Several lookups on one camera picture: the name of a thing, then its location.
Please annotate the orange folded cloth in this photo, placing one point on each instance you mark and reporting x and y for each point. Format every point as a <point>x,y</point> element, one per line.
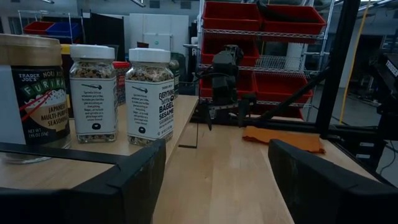
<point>286,138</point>

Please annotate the green-lidded glass herb jar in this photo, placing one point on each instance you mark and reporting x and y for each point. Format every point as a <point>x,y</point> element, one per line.
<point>174,74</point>

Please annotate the black diagonal frame brace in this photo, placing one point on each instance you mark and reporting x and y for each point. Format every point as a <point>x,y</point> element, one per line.
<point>292,93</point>

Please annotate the furikake jar with metal lid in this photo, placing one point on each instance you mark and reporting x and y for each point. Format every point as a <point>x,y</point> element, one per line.
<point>40,102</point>

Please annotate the black Trossen-branded robot arm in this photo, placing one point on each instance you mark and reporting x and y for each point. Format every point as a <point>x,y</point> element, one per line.
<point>388,93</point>

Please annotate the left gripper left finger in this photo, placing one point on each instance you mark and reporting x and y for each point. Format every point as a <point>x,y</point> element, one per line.
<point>93,205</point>

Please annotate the small blue bin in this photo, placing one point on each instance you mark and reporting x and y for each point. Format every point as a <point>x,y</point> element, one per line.
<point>62,28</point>

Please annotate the red plastic storage bin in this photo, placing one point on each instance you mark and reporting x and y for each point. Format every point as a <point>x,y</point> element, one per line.
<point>205,88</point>
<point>298,26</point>
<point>206,51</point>
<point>231,15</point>
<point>280,87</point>

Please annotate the white cabinet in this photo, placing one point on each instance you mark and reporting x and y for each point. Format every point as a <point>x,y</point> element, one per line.
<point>161,28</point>

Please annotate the black panel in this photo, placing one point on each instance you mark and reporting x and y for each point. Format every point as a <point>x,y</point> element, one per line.
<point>102,34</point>

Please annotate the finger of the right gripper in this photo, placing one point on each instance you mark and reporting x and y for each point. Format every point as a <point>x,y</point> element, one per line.
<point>244,112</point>
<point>209,115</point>

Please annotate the wooden shelf with black legs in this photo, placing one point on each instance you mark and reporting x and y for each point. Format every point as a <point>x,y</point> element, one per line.
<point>140,152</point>

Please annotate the small red bin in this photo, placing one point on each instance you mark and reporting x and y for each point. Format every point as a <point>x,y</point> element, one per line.
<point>35,27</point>

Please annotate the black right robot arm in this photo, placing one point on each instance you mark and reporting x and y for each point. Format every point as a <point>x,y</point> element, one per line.
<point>228,59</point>

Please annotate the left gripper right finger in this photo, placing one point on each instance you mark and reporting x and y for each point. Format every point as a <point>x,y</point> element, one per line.
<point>335,202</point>

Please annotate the black frame upright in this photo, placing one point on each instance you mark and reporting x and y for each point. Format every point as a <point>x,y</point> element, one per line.
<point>339,62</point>

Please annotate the yellow-lidded chili onion shaker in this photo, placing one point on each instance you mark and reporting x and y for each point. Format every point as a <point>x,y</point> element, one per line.
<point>66,49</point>

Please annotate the red-lidded rectangular spice jar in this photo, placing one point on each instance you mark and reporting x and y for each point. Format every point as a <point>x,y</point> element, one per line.
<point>121,65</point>

